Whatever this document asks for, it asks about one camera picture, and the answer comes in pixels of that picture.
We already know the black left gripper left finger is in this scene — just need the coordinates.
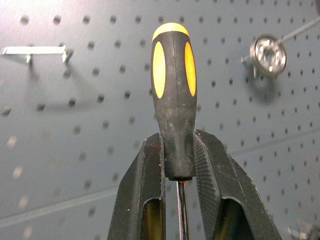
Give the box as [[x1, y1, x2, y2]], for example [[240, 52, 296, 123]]
[[107, 132, 167, 240]]

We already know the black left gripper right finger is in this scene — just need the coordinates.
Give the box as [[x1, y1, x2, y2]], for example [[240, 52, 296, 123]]
[[193, 129, 283, 240]]

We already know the black orange handled screwdriver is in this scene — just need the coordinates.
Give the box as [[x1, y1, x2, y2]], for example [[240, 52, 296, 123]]
[[150, 22, 198, 240]]

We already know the grey pegboard wall panel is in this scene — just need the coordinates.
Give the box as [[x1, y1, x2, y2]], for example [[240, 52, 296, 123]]
[[0, 0, 320, 240]]

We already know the flat silver pegboard hook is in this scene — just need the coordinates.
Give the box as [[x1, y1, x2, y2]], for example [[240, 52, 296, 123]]
[[1, 44, 75, 65]]

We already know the round metal pegboard holder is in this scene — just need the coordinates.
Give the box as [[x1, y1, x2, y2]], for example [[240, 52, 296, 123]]
[[241, 16, 320, 78]]

